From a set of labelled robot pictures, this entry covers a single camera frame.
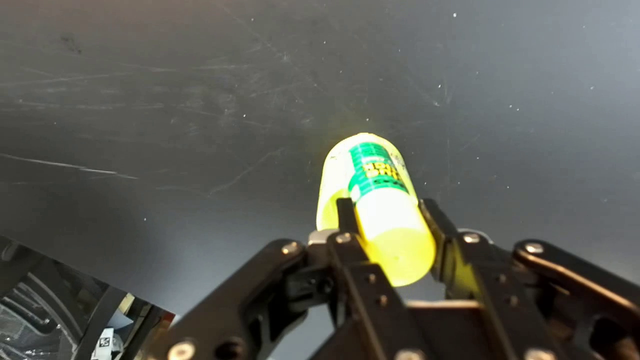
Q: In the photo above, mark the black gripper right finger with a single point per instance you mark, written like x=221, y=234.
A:
x=472, y=268

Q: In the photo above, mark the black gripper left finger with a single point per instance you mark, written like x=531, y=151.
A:
x=371, y=319

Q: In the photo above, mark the green yellow glue stick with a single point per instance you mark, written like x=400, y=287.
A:
x=371, y=173

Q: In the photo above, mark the black table leg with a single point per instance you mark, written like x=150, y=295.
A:
x=118, y=326

